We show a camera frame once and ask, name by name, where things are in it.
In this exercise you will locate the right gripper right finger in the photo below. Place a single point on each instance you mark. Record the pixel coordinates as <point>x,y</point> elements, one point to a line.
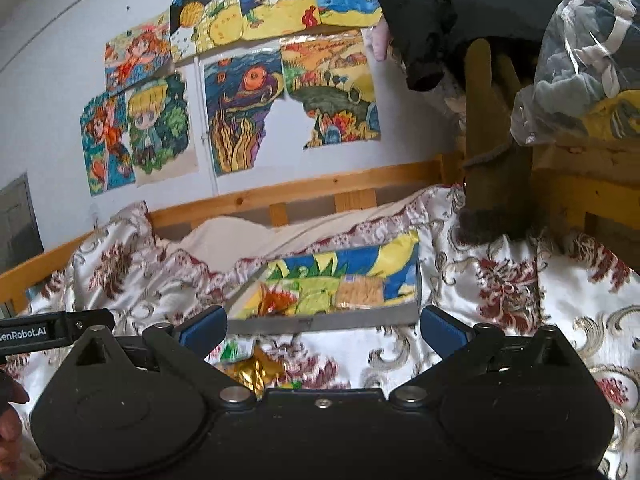
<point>465,352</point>

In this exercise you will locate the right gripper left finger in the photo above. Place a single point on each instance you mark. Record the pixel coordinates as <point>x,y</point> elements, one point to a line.
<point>181,351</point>

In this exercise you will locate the green white snack packet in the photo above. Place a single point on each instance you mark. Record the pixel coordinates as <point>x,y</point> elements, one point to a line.
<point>234,350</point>

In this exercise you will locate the gold foil snack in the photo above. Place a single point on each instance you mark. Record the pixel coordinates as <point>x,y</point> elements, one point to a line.
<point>257,373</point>

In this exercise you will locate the person hand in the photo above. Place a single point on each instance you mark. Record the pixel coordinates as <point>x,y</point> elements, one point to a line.
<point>12,392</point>

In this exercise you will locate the grey door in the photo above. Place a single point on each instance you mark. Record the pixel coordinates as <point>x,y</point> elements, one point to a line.
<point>19,234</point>

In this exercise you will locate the orange snack packet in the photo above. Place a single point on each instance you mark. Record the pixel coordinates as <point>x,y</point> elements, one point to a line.
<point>274,301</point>

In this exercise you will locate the grey tray with colourful lining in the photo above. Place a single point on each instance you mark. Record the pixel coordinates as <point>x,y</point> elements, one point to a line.
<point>314,279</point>

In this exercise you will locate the floral satin bedspread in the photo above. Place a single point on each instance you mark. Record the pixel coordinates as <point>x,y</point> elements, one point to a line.
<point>577,282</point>

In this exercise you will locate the cream pillow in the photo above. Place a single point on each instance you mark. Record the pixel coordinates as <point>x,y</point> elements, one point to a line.
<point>222,242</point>

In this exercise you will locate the cracker packet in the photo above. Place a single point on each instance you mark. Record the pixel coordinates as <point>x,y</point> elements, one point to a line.
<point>359,292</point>

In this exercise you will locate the red-haired girl drawing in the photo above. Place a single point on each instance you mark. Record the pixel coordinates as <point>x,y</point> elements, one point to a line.
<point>107,159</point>

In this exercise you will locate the blond boy drawing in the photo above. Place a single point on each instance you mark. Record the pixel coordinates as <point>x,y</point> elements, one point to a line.
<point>159,130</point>

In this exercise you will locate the starry night swirl drawing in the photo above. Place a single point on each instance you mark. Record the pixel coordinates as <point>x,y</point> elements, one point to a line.
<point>239,93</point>

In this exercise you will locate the clear bag of clothes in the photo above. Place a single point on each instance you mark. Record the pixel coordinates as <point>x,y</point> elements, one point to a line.
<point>587,78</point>

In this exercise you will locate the swimming girl drawing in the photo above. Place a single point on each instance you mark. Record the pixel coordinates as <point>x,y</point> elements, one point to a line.
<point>137,54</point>

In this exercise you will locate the landscape field drawing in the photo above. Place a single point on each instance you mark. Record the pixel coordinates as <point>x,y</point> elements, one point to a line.
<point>330,76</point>

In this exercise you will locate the pineapple yellow drawing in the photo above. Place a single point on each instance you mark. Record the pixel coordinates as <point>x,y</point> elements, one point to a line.
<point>198,26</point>

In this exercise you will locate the black plush toy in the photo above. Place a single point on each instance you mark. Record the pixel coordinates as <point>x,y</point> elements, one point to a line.
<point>432,36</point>

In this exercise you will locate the wooden bed frame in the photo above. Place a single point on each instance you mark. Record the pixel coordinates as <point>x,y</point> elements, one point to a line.
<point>569,198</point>

